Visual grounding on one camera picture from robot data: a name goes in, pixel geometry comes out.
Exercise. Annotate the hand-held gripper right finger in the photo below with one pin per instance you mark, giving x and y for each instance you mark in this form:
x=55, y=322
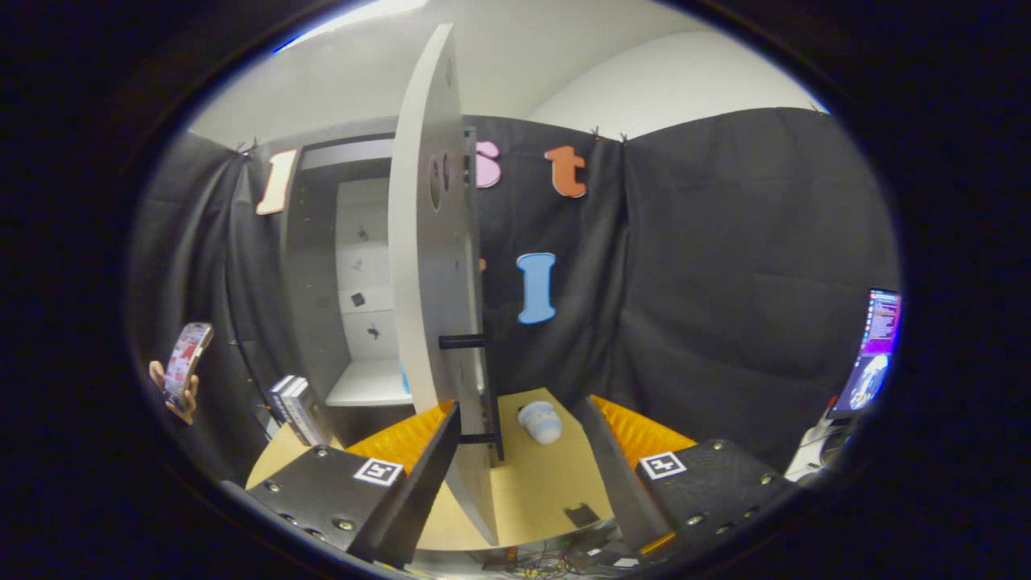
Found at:
x=616, y=475

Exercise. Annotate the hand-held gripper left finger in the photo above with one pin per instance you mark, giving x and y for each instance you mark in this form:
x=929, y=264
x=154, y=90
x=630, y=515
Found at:
x=419, y=491

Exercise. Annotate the smartphone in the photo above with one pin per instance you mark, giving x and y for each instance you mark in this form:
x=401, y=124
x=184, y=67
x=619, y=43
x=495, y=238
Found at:
x=187, y=358

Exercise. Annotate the small black flat object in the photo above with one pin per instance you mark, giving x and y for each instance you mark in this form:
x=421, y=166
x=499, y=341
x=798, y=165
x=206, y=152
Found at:
x=581, y=515

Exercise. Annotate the white blue plush toy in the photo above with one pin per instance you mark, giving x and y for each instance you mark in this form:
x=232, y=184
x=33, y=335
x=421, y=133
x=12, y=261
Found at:
x=541, y=423

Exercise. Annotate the upright book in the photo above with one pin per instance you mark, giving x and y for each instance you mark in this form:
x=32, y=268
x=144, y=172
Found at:
x=280, y=391
x=306, y=411

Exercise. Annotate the black backdrop cloth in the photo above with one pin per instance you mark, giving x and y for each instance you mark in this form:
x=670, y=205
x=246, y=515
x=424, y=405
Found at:
x=725, y=282

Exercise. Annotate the grey cabinet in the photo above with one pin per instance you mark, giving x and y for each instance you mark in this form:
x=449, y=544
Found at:
x=310, y=282

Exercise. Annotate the lit computer screen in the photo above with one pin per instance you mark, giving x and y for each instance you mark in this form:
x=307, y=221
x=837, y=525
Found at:
x=874, y=346

